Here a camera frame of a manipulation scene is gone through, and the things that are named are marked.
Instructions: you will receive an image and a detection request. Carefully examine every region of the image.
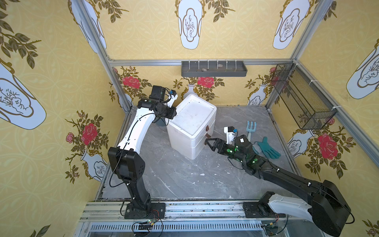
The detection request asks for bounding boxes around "white three-drawer cabinet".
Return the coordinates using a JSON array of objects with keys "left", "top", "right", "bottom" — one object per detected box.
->
[{"left": 167, "top": 94, "right": 217, "bottom": 160}]

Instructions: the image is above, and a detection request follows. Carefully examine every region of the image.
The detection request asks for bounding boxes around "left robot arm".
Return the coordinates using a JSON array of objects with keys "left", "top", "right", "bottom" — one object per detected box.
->
[{"left": 108, "top": 96, "right": 177, "bottom": 218}]

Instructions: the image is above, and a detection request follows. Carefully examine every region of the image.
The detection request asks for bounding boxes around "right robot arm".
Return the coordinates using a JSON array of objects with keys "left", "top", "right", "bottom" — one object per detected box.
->
[{"left": 205, "top": 135, "right": 352, "bottom": 237}]

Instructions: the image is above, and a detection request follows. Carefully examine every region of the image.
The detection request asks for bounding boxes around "light blue garden fork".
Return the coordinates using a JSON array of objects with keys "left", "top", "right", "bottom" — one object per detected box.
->
[{"left": 246, "top": 121, "right": 257, "bottom": 142}]

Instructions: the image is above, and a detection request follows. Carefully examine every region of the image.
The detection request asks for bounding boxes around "teal gardening glove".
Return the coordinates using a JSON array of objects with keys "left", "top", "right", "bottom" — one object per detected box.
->
[{"left": 252, "top": 137, "right": 281, "bottom": 160}]

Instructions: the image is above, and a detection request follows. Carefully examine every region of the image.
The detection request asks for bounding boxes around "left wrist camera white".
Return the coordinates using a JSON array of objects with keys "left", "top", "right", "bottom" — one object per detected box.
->
[{"left": 167, "top": 90, "right": 178, "bottom": 105}]

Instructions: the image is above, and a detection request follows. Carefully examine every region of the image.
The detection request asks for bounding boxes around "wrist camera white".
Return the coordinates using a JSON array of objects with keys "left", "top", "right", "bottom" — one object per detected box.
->
[
  {"left": 167, "top": 90, "right": 178, "bottom": 105},
  {"left": 224, "top": 126, "right": 238, "bottom": 145}
]

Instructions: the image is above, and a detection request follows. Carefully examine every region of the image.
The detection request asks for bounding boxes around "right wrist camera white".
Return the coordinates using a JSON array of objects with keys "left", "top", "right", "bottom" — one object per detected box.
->
[{"left": 224, "top": 126, "right": 238, "bottom": 145}]

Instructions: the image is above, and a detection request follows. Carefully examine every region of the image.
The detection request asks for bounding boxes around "grey wall shelf tray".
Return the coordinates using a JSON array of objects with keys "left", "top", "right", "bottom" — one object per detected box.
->
[{"left": 181, "top": 60, "right": 248, "bottom": 78}]

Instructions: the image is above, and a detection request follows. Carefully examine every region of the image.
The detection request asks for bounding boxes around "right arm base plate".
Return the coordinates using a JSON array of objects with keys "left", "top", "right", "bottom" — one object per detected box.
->
[{"left": 242, "top": 202, "right": 286, "bottom": 219}]

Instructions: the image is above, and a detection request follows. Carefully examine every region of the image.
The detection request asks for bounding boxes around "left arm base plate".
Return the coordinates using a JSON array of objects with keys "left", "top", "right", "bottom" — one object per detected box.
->
[{"left": 124, "top": 202, "right": 166, "bottom": 220}]

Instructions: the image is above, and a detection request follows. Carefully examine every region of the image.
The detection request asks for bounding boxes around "black wire mesh basket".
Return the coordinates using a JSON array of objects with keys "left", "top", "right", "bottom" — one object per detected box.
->
[{"left": 271, "top": 63, "right": 337, "bottom": 130}]

